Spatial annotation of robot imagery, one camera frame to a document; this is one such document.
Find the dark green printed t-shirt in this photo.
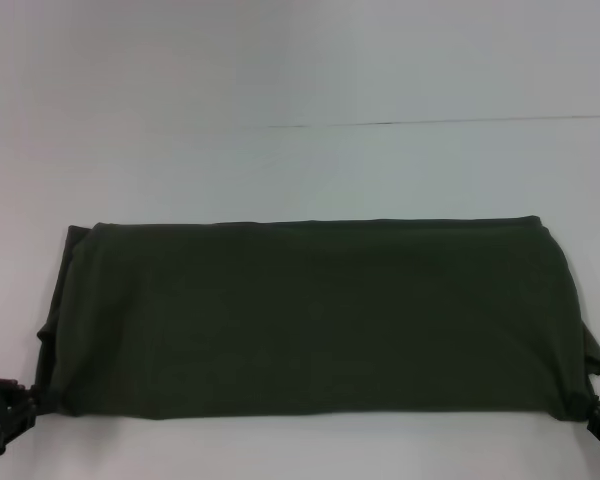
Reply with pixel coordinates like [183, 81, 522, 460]
[35, 214, 600, 421]

